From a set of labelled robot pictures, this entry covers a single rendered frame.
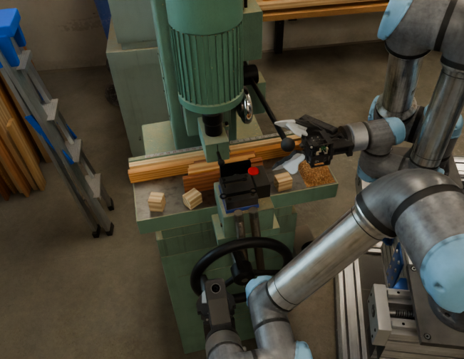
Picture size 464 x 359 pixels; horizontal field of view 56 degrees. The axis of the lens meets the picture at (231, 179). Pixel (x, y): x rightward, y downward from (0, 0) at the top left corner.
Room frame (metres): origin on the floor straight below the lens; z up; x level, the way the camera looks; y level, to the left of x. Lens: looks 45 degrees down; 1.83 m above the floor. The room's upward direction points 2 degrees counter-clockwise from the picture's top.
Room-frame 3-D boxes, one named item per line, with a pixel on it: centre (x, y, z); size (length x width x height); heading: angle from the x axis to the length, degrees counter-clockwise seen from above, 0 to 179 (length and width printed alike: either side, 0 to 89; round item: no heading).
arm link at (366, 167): (0.89, -0.42, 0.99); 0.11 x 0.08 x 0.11; 58
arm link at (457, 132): (1.03, -0.63, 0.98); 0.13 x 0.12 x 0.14; 58
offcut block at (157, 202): (0.83, 0.21, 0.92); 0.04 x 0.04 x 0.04; 80
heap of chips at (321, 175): (0.96, -0.25, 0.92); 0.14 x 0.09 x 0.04; 11
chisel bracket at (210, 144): (1.01, 0.05, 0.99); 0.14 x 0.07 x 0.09; 11
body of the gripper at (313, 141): (0.86, -0.25, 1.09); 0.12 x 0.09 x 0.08; 101
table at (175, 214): (0.90, -0.01, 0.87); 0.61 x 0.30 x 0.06; 101
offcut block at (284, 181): (0.90, -0.15, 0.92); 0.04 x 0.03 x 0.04; 107
